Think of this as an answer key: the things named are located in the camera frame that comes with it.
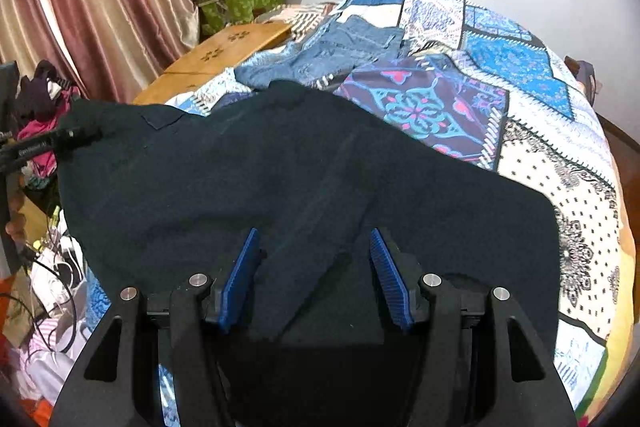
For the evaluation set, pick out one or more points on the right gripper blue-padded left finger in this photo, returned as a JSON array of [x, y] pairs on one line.
[[231, 295]]

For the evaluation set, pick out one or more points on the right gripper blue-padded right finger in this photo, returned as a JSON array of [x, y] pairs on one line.
[[399, 276]]

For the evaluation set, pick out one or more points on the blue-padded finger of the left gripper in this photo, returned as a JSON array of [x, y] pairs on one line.
[[15, 153]]

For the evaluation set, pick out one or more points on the black pants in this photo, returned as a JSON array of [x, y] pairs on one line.
[[314, 176]]

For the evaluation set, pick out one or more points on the person's left hand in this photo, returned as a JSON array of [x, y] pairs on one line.
[[15, 227]]

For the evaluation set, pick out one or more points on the bamboo lap desk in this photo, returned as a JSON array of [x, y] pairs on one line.
[[226, 49]]

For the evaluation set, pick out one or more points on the blue patchwork quilt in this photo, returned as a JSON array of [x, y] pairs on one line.
[[516, 165]]

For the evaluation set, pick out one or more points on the green fabric storage box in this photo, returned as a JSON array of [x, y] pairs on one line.
[[218, 14]]

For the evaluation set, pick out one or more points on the folded blue jeans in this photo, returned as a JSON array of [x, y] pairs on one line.
[[335, 49]]

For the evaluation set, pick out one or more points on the orange striped bedsheet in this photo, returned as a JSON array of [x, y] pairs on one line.
[[303, 19]]

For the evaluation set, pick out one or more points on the grey bag on floor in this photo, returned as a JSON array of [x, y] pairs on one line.
[[584, 73]]

